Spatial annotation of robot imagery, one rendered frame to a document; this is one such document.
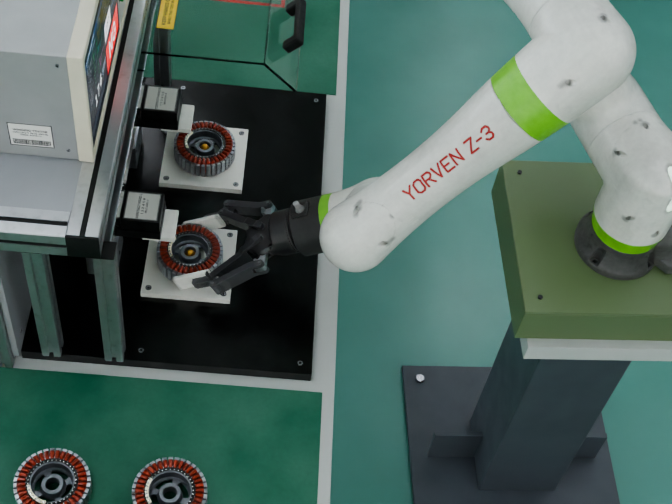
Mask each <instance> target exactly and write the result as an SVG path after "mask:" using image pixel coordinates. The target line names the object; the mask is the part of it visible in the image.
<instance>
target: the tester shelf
mask: <svg viewBox="0 0 672 504"><path fill-rule="evenodd" d="M150 3H151V0H129V2H128V6H127V11H126V16H125V20H124V25H123V30H122V34H121V39H120V44H119V48H118V53H117V58H116V62H115V67H114V72H113V76H112V81H111V86H110V90H109V95H108V100H107V104H106V109H105V114H104V118H103V123H102V128H101V132H100V137H99V141H98V146H97V151H96V155H95V160H94V163H91V162H83V161H79V160H78V159H67V158H56V157H45V156H34V155H23V154H12V153H1V152H0V250H5V251H16V252H28V253H40V254H51V255H63V256H70V257H82V258H94V259H100V258H101V252H102V247H103V242H104V237H105V232H106V227H107V221H108V216H109V211H110V206H111V201H112V196H113V191H114V186H115V181H116V176H117V171H118V166H119V160H120V155H121V150H122V145H123V140H124V135H125V130H126V125H127V120H128V115H129V110H130V105H131V100H132V94H133V89H134V84H135V79H136V74H137V69H138V64H139V59H140V54H141V49H142V44H143V39H144V34H145V28H146V23H147V18H148V13H149V8H150Z"/></svg>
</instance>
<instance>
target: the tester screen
mask: <svg viewBox="0 0 672 504"><path fill-rule="evenodd" d="M110 1H111V0H101V2H100V7H99V11H98V15H97V19H96V23H95V28H94V32H93V36H92V40H91V45H90V49H89V53H88V57H87V61H86V66H85V71H86V80H87V90H88V99H89V109H90V118H91V127H92V137H93V145H94V140H95V136H96V131H97V126H98V122H99V117H100V113H101V108H102V103H103V99H104V94H105V90H106V85H107V80H108V76H109V73H108V69H107V57H106V48H107V43H108V39H109V34H110V30H111V25H112V21H113V16H114V12H115V8H116V3H117V0H115V4H114V8H113V13H112V17H111V22H110V26H109V30H108V35H107V39H106V44H105V32H104V27H105V22H106V18H107V14H108V9H109V5H110ZM101 69H102V80H103V82H104V77H105V73H106V75H107V79H106V84H105V88H104V93H103V98H102V102H101V107H100V111H99V116H98V120H97V125H96V130H95V134H94V136H93V127H94V123H95V118H96V114H97V109H98V105H99V100H100V96H101V91H102V87H103V82H102V86H101V91H100V95H99V100H98V104H97V109H96V107H95V96H96V92H97V87H98V83H99V78H100V74H101Z"/></svg>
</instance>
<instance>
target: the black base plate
mask: <svg viewBox="0 0 672 504"><path fill-rule="evenodd" d="M170 87H179V88H181V95H182V104H186V105H194V115H193V123H194V122H196V121H198V123H199V121H203V123H204V121H208V124H209V122H210V121H212V122H213V124H214V123H215V122H216V123H218V125H219V124H221V125H223V127H224V126H225V127H227V128H238V129H248V140H247V149H246V158H245V168H244V177H243V186H242V194H236V193H225V192H214V191H203V190H192V189H180V188H169V187H159V178H160V172H161V166H162V160H163V154H164V148H165V142H166V136H167V135H166V134H164V131H161V129H157V128H147V127H142V142H141V148H140V153H139V159H138V164H137V168H129V170H128V175H127V181H126V186H125V191H126V190H134V191H145V192H157V193H164V199H165V201H166V208H165V209H169V210H178V211H179V215H178V222H177V225H181V224H183V222H184V221H188V220H193V219H197V218H202V217H204V215H206V214H210V213H214V212H218V211H219V210H220V209H223V207H224V204H223V203H224V201H225V200H238V201H250V202H263V201H267V200H270V201H271V202H272V203H273V205H274V206H275V207H276V209H277V211H278V210H282V209H287V208H290V207H291V205H292V203H293V202H294V201H298V200H303V199H307V198H311V197H315V196H320V195H321V191H322V172H323V153H324V134H325V115H326V96H327V95H326V94H318V93H308V92H297V91H296V92H294V91H287V90H276V89H266V88H255V87H245V86H234V85H224V84H213V83H203V82H192V81H182V80H171V85H170ZM125 191H124V197H125ZM148 244H149V240H144V239H142V238H135V237H124V236H123V246H122V251H121V257H120V262H119V276H120V287H121V298H122V309H123V320H124V331H125V342H126V350H125V352H124V361H123V362H117V361H116V358H115V357H112V361H105V357H104V349H103V341H102V332H101V324H100V316H99V308H98V300H97V291H96V283H95V275H94V274H88V273H87V266H86V258H82V257H70V256H63V255H51V254H49V258H50V264H51V270H52V276H53V281H54V287H55V293H56V299H57V305H58V310H59V316H60V322H61V328H62V333H63V339H64V345H63V347H61V348H62V354H61V357H54V354H53V352H50V354H49V356H43V355H42V351H41V347H40V342H39V337H38V332H37V327H36V322H35V317H34V313H33V308H32V306H31V310H30V314H29V319H28V323H27V327H26V332H25V336H24V340H23V344H22V349H21V353H22V358H29V359H41V360H54V361H66V362H79V363H92V364H104V365H117V366H129V367H142V368H154V369H167V370H179V371H192V372H204V373H217V374H229V375H242V376H254V377H267V378H280V379H292V380H305V381H311V376H312V360H313V341H314V322H315V304H316V285H317V266H318V254H315V255H310V256H304V255H302V254H301V253H295V254H290V255H286V256H282V255H273V256H272V257H270V258H268V261H267V267H268V268H269V272H268V273H266V274H262V275H257V276H255V277H253V278H251V279H249V280H247V281H245V282H243V283H241V284H239V285H237V286H235V287H234V288H232V289H231V297H230V304H223V303H211V302H200V301H188V300H176V299H164V298H152V297H141V294H140V292H141V286H142V280H143V274H144V268H145V262H146V256H147V250H148Z"/></svg>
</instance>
